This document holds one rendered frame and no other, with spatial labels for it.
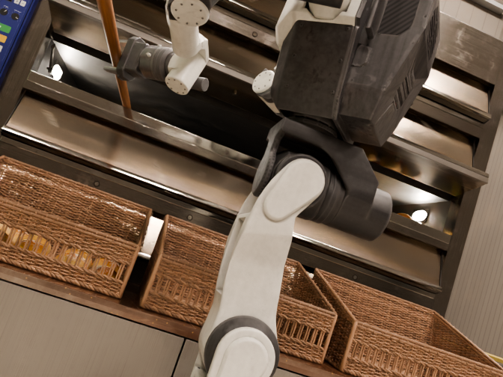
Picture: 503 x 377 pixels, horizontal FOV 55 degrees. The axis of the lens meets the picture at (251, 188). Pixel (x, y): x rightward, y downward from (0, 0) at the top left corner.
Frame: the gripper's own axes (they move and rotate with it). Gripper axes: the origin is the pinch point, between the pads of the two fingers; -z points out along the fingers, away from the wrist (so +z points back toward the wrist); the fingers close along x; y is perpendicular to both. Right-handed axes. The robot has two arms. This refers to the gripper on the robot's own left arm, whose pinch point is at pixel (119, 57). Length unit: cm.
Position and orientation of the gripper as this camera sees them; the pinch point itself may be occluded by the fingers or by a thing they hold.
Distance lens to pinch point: 141.5
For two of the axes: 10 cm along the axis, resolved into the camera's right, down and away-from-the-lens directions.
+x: -3.3, 9.3, -1.4
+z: 8.7, 2.4, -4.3
